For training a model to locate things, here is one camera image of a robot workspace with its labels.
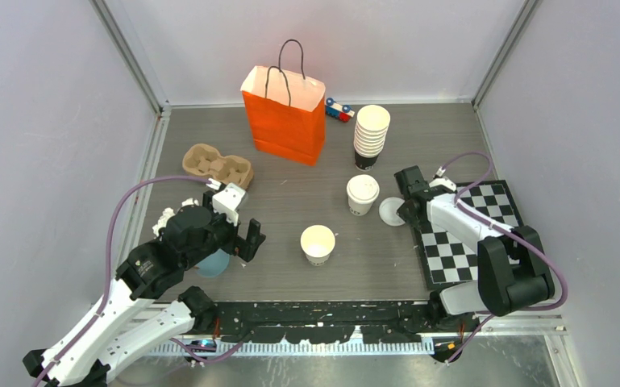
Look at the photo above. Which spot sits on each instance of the stack of white paper cups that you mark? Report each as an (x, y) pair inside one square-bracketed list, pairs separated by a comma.
[(372, 124)]

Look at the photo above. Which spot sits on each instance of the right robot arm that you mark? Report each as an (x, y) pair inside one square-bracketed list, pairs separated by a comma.
[(511, 274)]

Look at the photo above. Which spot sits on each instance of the crumpled white paper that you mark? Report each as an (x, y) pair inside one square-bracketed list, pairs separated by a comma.
[(168, 213)]

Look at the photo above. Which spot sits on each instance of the black white checkerboard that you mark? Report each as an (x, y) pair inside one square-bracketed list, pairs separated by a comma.
[(445, 260)]

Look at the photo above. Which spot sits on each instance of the white plastic cup lid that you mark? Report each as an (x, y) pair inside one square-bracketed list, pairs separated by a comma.
[(363, 189)]

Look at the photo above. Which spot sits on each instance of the white paper coffee cup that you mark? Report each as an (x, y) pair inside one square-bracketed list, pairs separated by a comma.
[(359, 207)]

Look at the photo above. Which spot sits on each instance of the red blue toy car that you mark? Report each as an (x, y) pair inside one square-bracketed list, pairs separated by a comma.
[(337, 111)]

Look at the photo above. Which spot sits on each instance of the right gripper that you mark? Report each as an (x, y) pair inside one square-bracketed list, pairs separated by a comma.
[(414, 222)]

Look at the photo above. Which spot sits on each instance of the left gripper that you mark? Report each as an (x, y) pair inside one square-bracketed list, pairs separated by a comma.
[(246, 247)]

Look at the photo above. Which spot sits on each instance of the orange paper bag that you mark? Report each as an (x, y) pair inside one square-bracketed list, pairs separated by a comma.
[(285, 111)]

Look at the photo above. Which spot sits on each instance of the blue plastic cup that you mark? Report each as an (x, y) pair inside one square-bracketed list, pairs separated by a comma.
[(214, 265)]

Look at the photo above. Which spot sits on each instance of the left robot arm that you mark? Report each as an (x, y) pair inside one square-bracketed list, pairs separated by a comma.
[(97, 350)]

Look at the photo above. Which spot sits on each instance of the cardboard cup carrier tray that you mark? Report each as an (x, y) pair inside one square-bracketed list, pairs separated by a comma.
[(203, 160)]

